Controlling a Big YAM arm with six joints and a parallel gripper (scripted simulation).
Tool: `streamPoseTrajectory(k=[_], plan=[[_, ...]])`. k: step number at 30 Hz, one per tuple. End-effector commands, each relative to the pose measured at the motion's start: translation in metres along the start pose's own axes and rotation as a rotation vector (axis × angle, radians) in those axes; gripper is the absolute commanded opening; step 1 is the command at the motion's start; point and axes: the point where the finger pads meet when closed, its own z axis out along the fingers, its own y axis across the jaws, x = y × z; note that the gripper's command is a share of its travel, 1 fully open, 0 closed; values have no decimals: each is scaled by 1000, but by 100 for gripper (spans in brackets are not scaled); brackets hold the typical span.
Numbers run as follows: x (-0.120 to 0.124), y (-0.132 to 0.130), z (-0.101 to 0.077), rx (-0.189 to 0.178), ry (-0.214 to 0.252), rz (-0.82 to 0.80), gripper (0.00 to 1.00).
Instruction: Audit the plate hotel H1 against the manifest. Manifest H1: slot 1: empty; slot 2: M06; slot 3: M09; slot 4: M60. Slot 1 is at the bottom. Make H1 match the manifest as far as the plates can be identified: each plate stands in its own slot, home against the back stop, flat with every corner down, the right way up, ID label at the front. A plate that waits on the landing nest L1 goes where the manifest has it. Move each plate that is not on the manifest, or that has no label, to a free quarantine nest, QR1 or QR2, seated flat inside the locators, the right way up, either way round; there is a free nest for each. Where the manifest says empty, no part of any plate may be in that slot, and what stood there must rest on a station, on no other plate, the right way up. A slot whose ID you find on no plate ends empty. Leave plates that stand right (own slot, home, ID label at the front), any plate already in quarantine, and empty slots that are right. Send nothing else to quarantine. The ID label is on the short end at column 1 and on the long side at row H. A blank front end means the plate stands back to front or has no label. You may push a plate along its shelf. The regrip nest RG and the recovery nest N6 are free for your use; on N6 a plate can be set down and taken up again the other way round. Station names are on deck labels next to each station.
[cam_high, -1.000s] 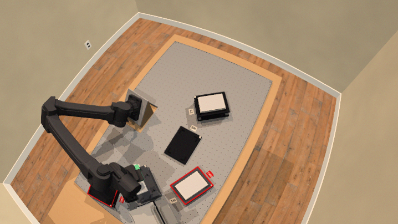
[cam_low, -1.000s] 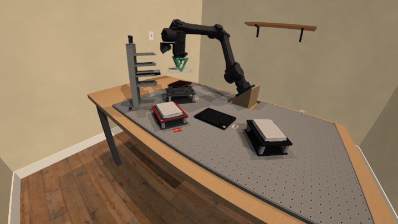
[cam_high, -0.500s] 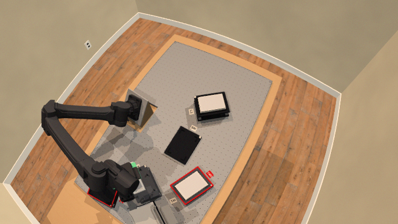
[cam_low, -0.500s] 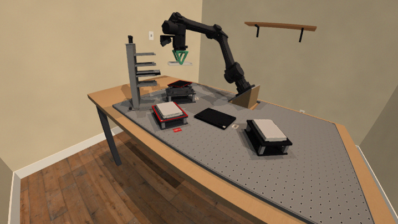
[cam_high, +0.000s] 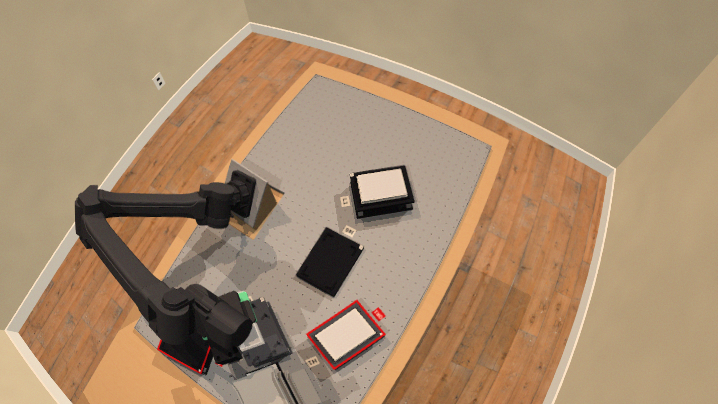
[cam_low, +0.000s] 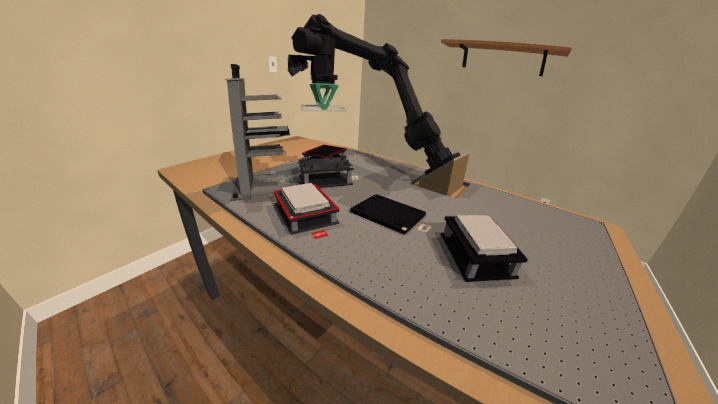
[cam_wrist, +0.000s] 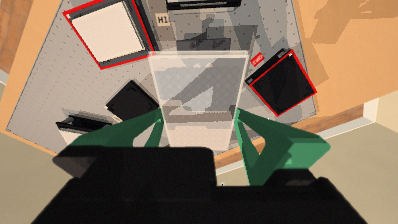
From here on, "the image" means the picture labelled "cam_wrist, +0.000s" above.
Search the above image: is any grey slotted rack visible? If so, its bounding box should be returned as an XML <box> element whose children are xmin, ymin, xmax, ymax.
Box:
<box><xmin>173</xmin><ymin>7</ymin><xmax>234</xmax><ymax>15</ymax></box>

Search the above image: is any black plate with label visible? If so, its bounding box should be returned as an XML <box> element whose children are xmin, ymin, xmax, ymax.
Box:
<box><xmin>165</xmin><ymin>0</ymin><xmax>242</xmax><ymax>11</ymax></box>

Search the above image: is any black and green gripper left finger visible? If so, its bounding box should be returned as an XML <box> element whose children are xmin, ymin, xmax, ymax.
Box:
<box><xmin>68</xmin><ymin>108</ymin><xmax>164</xmax><ymax>147</ymax></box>

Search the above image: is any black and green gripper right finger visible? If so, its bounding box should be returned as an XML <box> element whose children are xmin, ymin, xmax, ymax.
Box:
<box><xmin>234</xmin><ymin>108</ymin><xmax>331</xmax><ymax>186</ymax></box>

